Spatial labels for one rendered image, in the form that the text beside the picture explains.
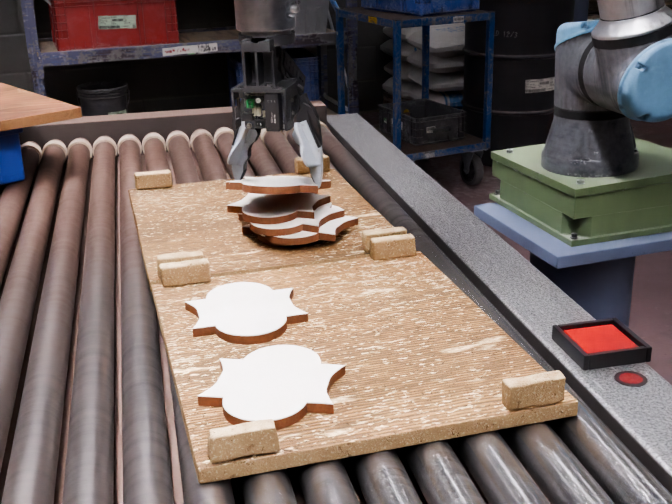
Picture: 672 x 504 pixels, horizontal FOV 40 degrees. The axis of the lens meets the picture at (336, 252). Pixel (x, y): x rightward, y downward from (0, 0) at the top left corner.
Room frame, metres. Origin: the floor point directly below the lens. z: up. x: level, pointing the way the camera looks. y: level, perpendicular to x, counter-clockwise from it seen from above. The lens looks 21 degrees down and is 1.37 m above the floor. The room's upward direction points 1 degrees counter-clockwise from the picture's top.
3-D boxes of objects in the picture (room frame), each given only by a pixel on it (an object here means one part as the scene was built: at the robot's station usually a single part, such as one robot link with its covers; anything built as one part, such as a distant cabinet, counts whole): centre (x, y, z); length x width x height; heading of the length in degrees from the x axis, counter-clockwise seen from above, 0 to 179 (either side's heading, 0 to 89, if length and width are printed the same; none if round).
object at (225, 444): (0.66, 0.08, 0.95); 0.06 x 0.02 x 0.03; 105
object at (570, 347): (0.87, -0.28, 0.92); 0.08 x 0.08 x 0.02; 12
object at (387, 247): (1.11, -0.07, 0.95); 0.06 x 0.02 x 0.03; 105
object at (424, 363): (0.89, 0.00, 0.93); 0.41 x 0.35 x 0.02; 15
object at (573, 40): (1.42, -0.41, 1.13); 0.13 x 0.12 x 0.14; 14
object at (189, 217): (1.29, 0.12, 0.93); 0.41 x 0.35 x 0.02; 15
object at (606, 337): (0.87, -0.28, 0.92); 0.06 x 0.06 x 0.01; 12
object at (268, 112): (1.17, 0.08, 1.16); 0.09 x 0.08 x 0.12; 167
